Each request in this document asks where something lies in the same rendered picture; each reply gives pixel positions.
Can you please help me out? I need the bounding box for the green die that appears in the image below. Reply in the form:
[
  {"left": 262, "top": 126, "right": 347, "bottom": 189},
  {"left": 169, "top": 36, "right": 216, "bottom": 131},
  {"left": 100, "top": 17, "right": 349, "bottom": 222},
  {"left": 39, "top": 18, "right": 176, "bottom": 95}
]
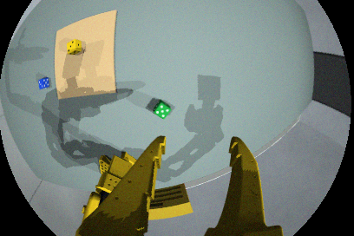
[{"left": 154, "top": 100, "right": 171, "bottom": 119}]

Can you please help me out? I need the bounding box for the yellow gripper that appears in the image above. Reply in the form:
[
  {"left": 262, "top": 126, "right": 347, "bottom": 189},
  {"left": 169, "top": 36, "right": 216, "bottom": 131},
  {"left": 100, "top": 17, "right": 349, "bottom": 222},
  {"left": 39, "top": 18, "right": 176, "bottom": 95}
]
[{"left": 75, "top": 135, "right": 284, "bottom": 236}]

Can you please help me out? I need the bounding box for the blue die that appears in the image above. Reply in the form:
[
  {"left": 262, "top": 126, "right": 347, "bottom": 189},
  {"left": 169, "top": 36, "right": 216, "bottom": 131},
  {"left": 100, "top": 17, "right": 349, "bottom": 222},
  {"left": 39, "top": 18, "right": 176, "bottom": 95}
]
[{"left": 39, "top": 77, "right": 49, "bottom": 89}]

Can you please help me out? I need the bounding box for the yellow die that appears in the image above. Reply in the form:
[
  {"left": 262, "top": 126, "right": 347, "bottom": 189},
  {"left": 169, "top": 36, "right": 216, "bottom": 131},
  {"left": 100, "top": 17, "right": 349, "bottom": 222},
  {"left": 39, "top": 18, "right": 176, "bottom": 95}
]
[{"left": 67, "top": 39, "right": 82, "bottom": 55}]

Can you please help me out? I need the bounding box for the beige mat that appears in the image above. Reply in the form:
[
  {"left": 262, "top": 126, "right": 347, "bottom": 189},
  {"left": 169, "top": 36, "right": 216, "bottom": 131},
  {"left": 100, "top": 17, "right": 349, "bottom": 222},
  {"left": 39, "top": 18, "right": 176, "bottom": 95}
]
[{"left": 55, "top": 10, "right": 117, "bottom": 99}]

